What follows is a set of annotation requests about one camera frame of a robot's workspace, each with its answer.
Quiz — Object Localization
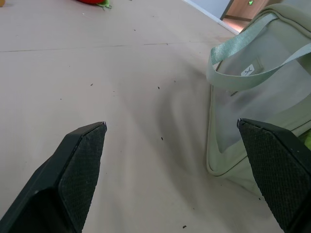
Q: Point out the red plush toy with green leaves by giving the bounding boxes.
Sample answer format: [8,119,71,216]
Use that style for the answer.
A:
[75,0,113,10]

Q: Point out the brown wooden door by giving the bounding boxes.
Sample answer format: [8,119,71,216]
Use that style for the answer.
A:
[222,0,281,32]

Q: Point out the pale green mesh tote bag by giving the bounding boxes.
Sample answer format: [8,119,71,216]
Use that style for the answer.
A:
[206,3,311,200]

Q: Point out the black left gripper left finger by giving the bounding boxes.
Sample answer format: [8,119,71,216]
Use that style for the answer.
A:
[0,121,108,233]

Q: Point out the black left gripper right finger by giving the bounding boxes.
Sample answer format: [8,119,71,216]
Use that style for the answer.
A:
[237,118,311,233]

